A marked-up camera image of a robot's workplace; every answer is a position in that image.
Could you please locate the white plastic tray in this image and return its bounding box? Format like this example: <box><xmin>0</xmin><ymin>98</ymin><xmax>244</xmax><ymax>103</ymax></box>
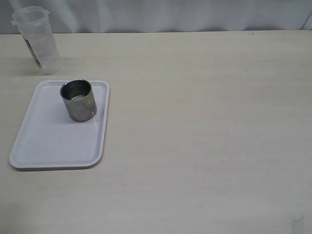
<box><xmin>9</xmin><ymin>80</ymin><xmax>110</xmax><ymax>170</ymax></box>

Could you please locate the translucent plastic measuring cup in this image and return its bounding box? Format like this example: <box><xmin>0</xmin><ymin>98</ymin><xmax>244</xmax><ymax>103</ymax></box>
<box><xmin>12</xmin><ymin>6</ymin><xmax>62</xmax><ymax>75</ymax></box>

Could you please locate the white backdrop curtain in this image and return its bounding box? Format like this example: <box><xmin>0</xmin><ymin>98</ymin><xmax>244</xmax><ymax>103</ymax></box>
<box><xmin>0</xmin><ymin>0</ymin><xmax>312</xmax><ymax>34</ymax></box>

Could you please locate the stainless steel cup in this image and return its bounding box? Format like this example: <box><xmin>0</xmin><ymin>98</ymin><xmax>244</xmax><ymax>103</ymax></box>
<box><xmin>60</xmin><ymin>79</ymin><xmax>97</xmax><ymax>122</ymax></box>

